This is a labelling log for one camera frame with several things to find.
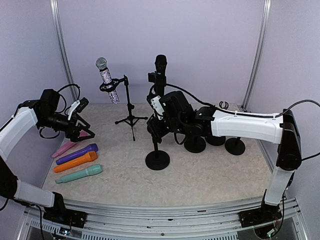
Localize purple microphone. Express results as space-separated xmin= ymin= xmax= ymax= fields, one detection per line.
xmin=55 ymin=143 xmax=99 ymax=165

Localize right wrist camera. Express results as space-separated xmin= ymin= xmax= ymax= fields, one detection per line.
xmin=147 ymin=95 xmax=165 ymax=120

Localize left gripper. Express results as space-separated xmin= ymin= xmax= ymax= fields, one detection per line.
xmin=38 ymin=110 xmax=95 ymax=142

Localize teal microphone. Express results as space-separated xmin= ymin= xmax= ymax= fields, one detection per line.
xmin=55 ymin=164 xmax=103 ymax=184

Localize front aluminium rail base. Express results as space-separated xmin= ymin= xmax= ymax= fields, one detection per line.
xmin=17 ymin=196 xmax=311 ymax=240

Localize orange microphone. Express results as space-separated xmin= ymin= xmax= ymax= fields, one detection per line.
xmin=53 ymin=151 xmax=98 ymax=173

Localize aluminium frame post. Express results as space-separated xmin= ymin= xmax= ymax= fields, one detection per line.
xmin=49 ymin=0 xmax=80 ymax=103
xmin=241 ymin=0 xmax=272 ymax=111

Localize black microphone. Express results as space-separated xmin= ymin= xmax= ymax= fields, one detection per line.
xmin=154 ymin=54 xmax=167 ymax=97

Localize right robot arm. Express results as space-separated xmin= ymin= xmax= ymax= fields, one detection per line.
xmin=147 ymin=91 xmax=302 ymax=228

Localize glitter silver microphone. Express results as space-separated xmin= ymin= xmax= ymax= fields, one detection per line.
xmin=95 ymin=57 xmax=120 ymax=104

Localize right aluminium frame post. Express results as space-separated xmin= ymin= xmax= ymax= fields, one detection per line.
xmin=241 ymin=0 xmax=272 ymax=111

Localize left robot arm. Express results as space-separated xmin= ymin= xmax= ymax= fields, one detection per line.
xmin=0 ymin=89 xmax=95 ymax=228

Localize left aluminium frame post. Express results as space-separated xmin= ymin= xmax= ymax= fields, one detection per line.
xmin=49 ymin=0 xmax=80 ymax=103

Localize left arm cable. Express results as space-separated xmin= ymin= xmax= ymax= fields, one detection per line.
xmin=37 ymin=83 xmax=81 ymax=140

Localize tall round stand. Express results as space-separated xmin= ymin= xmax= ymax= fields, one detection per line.
xmin=148 ymin=72 xmax=167 ymax=97

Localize pink microphone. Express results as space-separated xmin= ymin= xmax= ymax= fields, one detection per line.
xmin=51 ymin=140 xmax=80 ymax=159

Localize black tripod mic stand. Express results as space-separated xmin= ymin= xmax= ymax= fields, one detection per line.
xmin=112 ymin=75 xmax=148 ymax=141

